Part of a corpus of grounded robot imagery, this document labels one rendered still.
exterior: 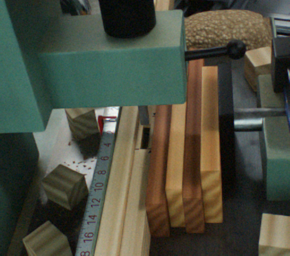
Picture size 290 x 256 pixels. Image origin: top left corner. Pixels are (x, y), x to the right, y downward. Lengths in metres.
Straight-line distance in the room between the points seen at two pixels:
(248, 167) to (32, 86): 0.25
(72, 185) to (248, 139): 0.23
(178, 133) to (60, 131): 0.32
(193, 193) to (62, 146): 0.35
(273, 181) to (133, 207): 0.14
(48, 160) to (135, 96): 0.30
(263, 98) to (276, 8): 0.65
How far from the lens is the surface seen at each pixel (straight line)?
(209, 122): 0.57
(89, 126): 0.84
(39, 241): 0.68
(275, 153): 0.56
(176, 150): 0.57
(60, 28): 0.57
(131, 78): 0.54
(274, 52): 0.61
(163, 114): 0.63
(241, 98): 0.72
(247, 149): 0.65
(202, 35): 0.80
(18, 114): 0.55
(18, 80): 0.52
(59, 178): 0.74
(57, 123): 0.89
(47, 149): 0.84
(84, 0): 0.68
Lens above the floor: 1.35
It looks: 39 degrees down
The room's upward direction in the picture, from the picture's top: 9 degrees counter-clockwise
